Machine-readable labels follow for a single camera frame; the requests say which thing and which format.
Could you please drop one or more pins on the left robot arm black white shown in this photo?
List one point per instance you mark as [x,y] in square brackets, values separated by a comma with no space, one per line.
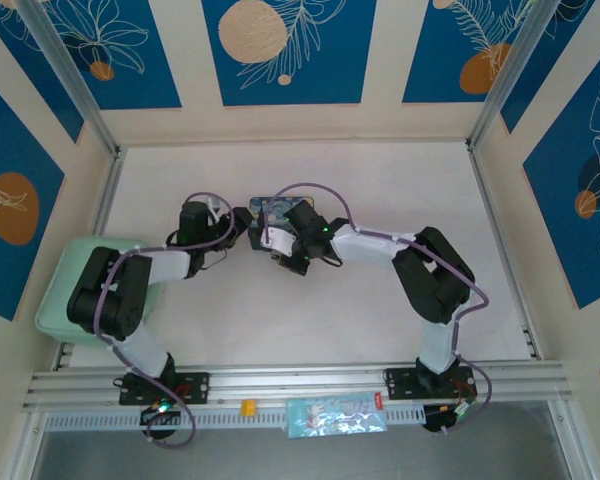
[145,345]

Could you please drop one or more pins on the small yellow connector block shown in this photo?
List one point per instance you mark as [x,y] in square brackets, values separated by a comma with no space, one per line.
[249,407]

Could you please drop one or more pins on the aluminium frame leg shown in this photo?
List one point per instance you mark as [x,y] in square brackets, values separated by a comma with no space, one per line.
[572,440]
[27,445]

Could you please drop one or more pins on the aluminium cross rail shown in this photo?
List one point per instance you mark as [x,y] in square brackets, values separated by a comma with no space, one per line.
[305,380]

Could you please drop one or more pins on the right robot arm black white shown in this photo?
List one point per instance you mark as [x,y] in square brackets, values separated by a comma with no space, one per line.
[370,247]

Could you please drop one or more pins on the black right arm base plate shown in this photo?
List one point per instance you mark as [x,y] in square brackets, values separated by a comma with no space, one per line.
[400,382]

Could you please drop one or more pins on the mint green zip pouch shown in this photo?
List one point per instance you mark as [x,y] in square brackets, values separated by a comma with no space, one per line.
[55,295]

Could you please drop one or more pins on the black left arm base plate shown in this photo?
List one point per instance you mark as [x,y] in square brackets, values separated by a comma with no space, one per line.
[195,387]

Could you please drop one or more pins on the black electronics box with LED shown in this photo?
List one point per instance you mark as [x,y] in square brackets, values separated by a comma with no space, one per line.
[157,417]
[445,417]

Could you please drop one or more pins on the starry night print box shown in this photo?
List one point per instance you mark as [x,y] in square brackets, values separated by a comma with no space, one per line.
[280,215]

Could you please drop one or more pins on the light blue patterned pack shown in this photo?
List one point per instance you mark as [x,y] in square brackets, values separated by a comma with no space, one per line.
[330,415]

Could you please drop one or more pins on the aluminium frame post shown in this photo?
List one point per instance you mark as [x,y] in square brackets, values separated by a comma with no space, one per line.
[70,80]
[510,70]

